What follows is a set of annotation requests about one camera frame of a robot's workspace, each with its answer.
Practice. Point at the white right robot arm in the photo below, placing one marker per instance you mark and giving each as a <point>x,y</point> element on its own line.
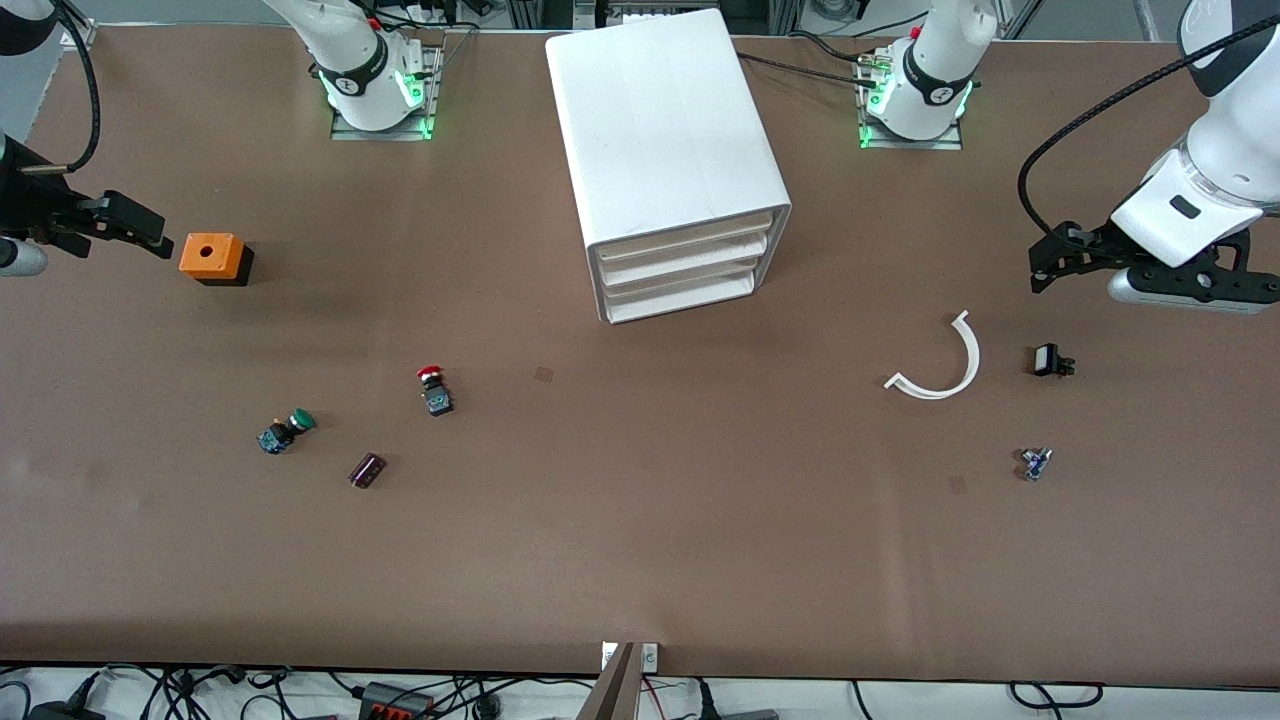
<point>350,60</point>

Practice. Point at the brown wooden post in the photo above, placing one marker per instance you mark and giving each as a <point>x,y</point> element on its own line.
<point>615,695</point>

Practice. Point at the white shallow cabinet drawer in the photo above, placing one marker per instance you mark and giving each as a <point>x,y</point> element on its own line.
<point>680,240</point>
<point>685,266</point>
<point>685,295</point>

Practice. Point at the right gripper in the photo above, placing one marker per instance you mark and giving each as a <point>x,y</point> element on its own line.
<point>30,203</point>

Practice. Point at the black power adapter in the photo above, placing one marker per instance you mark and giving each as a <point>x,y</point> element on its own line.
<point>65,712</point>

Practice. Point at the white drawer cabinet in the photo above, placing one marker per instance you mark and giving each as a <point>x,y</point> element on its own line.
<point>650,120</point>

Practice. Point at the small black switch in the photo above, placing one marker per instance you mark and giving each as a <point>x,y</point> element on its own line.
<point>1046,360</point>

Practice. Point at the aluminium frame profile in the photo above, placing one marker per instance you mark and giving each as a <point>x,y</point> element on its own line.
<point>78,38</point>

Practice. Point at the red push button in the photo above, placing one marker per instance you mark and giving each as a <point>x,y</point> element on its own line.
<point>436,392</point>

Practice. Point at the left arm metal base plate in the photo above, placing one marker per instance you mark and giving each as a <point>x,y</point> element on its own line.
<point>910,144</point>

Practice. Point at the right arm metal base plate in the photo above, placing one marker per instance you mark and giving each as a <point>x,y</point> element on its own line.
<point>432,100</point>

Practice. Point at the small blue electronic component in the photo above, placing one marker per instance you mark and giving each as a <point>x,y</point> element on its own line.
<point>1035,465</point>

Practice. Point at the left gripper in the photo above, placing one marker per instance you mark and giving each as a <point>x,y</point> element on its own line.
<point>1093,246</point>

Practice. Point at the green push button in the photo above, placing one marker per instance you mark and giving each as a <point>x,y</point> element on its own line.
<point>300,420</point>

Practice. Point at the dark purple small component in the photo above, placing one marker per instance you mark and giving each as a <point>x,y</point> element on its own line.
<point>367,470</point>

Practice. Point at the white curved plastic strip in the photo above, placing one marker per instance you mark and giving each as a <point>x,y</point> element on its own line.
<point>975,358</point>

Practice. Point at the orange box with hole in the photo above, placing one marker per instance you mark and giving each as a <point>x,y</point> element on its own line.
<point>215,258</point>

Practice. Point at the black red power strip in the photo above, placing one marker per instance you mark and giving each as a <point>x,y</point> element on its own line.
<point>395,702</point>

